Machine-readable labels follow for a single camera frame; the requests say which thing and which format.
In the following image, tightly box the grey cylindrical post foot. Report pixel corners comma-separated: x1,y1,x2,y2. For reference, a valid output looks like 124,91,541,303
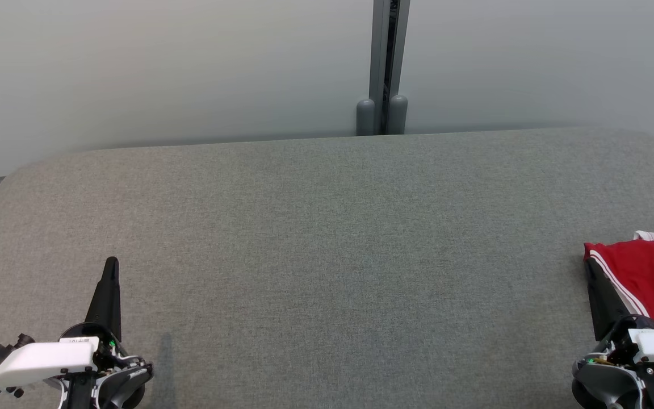
357,99,375,136
388,94,408,135

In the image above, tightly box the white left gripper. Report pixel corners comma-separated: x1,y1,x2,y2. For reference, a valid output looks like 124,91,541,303
0,257,153,390

